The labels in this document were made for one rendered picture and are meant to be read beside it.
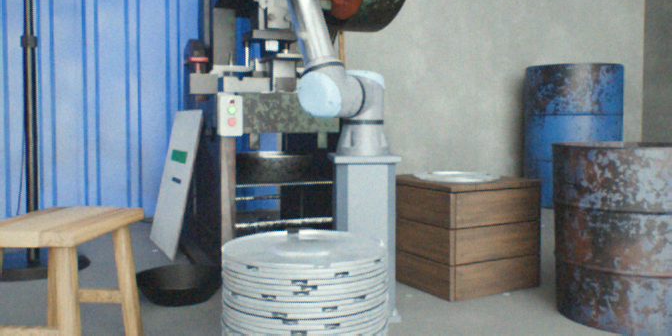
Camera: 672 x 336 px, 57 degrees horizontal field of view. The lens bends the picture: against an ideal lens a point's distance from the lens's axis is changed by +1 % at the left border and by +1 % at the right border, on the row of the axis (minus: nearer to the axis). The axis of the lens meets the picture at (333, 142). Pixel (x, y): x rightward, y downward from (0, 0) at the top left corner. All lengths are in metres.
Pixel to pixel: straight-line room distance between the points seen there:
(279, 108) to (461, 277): 0.87
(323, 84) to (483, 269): 0.81
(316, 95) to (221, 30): 1.12
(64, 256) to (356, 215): 0.73
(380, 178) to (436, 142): 2.50
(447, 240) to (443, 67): 2.41
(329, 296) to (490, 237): 1.08
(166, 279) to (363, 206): 0.75
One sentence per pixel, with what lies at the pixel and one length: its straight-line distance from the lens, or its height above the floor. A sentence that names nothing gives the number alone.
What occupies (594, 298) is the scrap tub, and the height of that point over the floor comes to 0.08.
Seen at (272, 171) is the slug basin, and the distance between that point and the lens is 2.35.
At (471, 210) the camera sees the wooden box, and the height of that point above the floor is 0.27.
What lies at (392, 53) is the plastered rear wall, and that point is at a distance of 4.02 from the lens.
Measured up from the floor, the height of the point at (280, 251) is 0.33.
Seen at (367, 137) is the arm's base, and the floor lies 0.50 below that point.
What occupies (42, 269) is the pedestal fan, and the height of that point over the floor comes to 0.03.
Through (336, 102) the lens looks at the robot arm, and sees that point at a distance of 1.58.
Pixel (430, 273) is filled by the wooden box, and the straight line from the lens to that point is 2.00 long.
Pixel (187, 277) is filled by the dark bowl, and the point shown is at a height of 0.03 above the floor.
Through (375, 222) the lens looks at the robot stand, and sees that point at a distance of 1.69.
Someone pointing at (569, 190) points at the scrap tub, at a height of 0.36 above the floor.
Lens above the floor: 0.55
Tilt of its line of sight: 2 degrees down
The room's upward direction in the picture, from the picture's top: straight up
